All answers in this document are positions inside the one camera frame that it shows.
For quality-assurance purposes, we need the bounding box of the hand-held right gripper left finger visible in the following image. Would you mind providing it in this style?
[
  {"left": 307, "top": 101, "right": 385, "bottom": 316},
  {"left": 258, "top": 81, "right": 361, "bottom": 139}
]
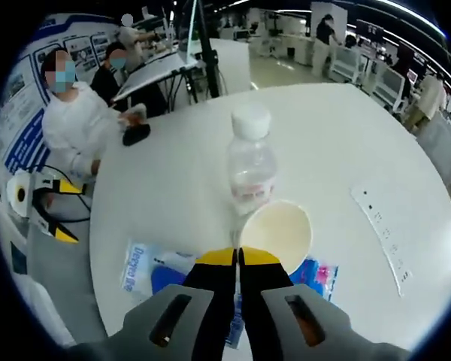
[{"left": 123, "top": 246, "right": 238, "bottom": 361}]

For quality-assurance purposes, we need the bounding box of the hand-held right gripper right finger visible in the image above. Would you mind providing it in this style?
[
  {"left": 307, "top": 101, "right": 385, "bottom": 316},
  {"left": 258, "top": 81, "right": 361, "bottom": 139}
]
[{"left": 238, "top": 246, "right": 353, "bottom": 361}]

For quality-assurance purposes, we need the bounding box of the white and blue wipes pack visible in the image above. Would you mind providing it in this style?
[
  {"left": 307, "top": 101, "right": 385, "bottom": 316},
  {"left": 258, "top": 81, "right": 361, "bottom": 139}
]
[{"left": 119, "top": 238, "right": 245, "bottom": 349}]

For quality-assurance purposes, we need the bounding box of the white paper cup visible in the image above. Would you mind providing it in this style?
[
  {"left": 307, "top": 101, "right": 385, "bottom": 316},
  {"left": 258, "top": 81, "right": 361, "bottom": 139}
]
[{"left": 241, "top": 199, "right": 313, "bottom": 276}]

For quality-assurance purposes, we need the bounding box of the clear plastic bottle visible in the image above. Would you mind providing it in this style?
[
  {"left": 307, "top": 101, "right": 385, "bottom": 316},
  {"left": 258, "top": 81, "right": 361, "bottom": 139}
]
[{"left": 227, "top": 103, "right": 280, "bottom": 245}]

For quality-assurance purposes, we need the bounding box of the black case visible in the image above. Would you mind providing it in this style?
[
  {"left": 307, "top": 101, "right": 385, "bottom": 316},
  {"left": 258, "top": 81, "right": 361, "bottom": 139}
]
[{"left": 122, "top": 123, "right": 152, "bottom": 147}]

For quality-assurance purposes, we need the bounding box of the white flat table strip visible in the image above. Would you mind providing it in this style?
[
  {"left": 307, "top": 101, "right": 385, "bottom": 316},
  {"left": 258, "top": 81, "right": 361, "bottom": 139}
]
[{"left": 350, "top": 183, "right": 414, "bottom": 298}]

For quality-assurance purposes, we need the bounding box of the black tripod stand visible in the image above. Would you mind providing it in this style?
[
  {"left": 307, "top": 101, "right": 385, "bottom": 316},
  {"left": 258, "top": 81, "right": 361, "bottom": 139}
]
[{"left": 161, "top": 0, "right": 223, "bottom": 114}]

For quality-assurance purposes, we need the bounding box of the white partition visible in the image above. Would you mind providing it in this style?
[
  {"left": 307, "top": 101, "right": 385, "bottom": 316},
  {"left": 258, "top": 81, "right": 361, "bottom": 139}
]
[{"left": 209, "top": 37, "right": 251, "bottom": 99}]

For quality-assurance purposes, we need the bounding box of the grey office chair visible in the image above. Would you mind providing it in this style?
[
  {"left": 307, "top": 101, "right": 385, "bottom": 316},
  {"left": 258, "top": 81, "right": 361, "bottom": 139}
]
[{"left": 416, "top": 112, "right": 451, "bottom": 181}]

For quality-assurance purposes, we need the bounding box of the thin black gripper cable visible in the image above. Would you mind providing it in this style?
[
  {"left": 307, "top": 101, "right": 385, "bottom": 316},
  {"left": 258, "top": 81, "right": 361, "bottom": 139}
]
[{"left": 41, "top": 190, "right": 93, "bottom": 223}]

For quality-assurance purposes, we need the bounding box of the blue and white wall poster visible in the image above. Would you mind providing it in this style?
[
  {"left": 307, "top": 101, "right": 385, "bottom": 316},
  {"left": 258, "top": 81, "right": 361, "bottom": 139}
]
[{"left": 0, "top": 14, "right": 112, "bottom": 174}]

